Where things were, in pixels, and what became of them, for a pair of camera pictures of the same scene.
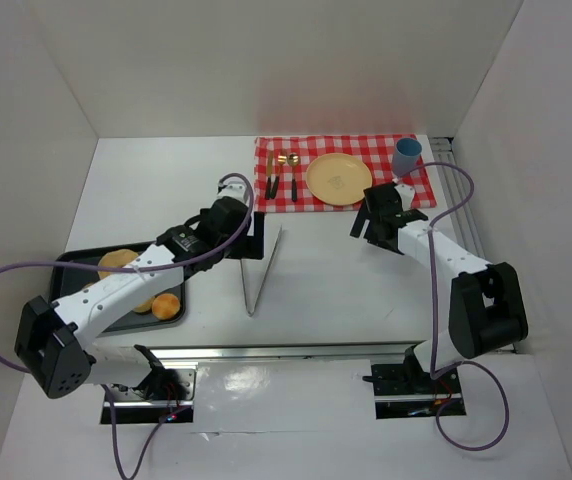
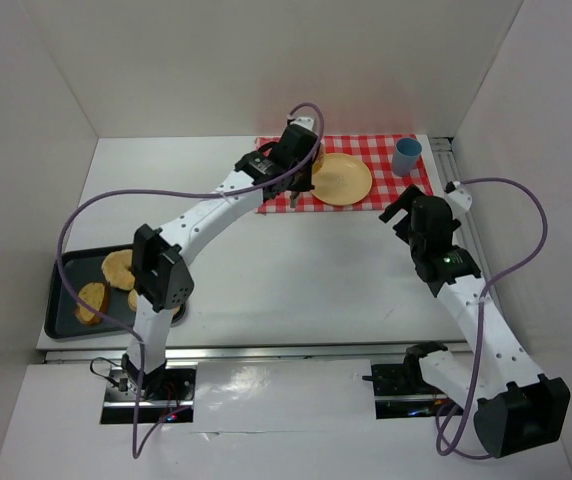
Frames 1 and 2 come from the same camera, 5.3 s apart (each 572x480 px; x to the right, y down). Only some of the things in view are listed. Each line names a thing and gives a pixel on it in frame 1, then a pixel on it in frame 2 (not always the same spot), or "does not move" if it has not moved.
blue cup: x=407 y=153 does not move
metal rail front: x=268 y=351 does not move
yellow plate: x=338 y=179 does not move
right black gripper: x=373 y=228 -> x=401 y=205
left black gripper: x=254 y=236 -> x=295 y=183
